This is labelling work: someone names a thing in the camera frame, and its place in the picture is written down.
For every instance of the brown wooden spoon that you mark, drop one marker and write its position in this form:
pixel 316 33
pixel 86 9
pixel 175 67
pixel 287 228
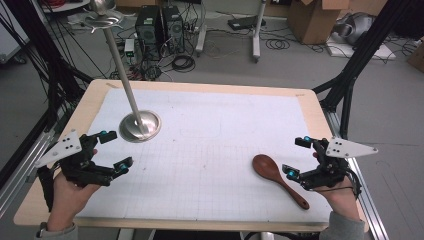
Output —
pixel 270 170

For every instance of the small cardboard box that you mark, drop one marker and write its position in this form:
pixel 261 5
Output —
pixel 417 58

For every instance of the small box with green light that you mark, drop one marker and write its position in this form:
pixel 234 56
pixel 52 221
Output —
pixel 129 47

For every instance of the person's left hand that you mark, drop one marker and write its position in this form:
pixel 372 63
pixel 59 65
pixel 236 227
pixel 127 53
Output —
pixel 68 200

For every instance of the aluminium rail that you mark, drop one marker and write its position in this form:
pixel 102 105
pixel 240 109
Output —
pixel 23 166
pixel 363 200

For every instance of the black computer tower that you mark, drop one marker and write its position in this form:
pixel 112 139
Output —
pixel 148 33
pixel 174 28

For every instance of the grey bag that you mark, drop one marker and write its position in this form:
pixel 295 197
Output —
pixel 355 28

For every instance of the person's right hand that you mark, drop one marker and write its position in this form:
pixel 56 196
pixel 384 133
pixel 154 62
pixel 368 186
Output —
pixel 341 200

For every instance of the white gridded mat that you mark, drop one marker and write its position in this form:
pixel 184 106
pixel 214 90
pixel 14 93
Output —
pixel 206 160

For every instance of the white stand leg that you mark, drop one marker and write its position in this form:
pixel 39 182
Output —
pixel 201 33
pixel 256 36

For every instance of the white foam board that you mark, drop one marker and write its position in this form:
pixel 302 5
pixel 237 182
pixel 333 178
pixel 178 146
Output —
pixel 366 51

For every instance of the metal utensil stand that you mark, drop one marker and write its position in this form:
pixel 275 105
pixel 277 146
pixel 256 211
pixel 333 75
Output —
pixel 141 126

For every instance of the large cardboard box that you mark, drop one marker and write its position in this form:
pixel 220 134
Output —
pixel 313 20

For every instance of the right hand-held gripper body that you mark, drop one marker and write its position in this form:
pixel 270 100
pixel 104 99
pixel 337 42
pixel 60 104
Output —
pixel 330 170

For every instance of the wristwatch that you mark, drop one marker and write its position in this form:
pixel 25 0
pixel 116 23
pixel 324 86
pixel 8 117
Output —
pixel 42 230

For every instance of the flat black device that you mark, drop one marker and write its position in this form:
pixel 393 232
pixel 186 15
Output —
pixel 245 22

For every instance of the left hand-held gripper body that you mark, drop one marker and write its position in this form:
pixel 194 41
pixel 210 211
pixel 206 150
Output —
pixel 71 165

